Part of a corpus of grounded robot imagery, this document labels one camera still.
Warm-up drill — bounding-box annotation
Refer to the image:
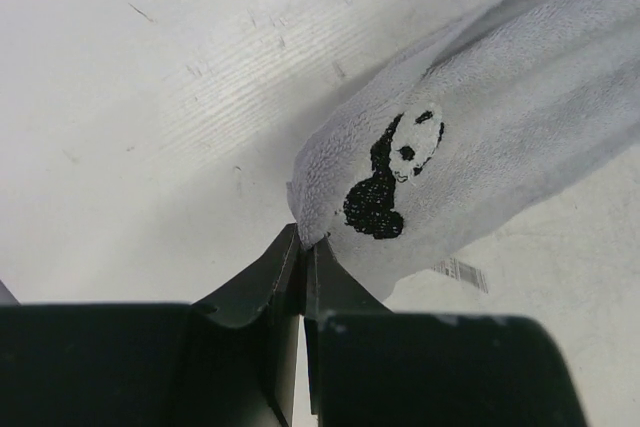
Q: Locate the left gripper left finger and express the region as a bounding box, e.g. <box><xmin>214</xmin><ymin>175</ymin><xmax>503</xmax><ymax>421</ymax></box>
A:
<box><xmin>1</xmin><ymin>224</ymin><xmax>300</xmax><ymax>426</ymax></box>

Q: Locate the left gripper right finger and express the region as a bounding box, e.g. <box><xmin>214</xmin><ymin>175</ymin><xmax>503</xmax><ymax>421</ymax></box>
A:
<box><xmin>304</xmin><ymin>241</ymin><xmax>587</xmax><ymax>427</ymax></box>

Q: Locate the grey towel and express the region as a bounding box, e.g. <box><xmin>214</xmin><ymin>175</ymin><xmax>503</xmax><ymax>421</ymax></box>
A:
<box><xmin>287</xmin><ymin>0</ymin><xmax>639</xmax><ymax>298</ymax></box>

